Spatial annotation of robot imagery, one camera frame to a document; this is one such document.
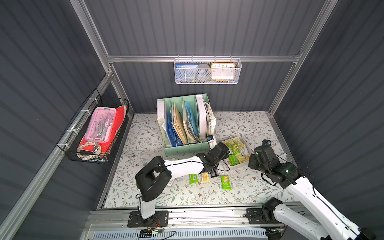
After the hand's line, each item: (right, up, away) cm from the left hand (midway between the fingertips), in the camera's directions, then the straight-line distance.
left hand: (226, 149), depth 84 cm
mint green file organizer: (-24, +15, -1) cm, 28 cm away
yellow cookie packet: (-12, -17, +1) cm, 21 cm away
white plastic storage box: (+15, +1, +12) cm, 19 cm away
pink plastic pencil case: (-64, +13, -12) cm, 66 cm away
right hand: (+14, -4, -8) cm, 17 cm away
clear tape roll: (-63, +3, -17) cm, 65 cm away
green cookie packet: (-19, -17, 0) cm, 26 cm away
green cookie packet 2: (0, -19, 0) cm, 19 cm away
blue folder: (-31, +9, +3) cm, 33 cm away
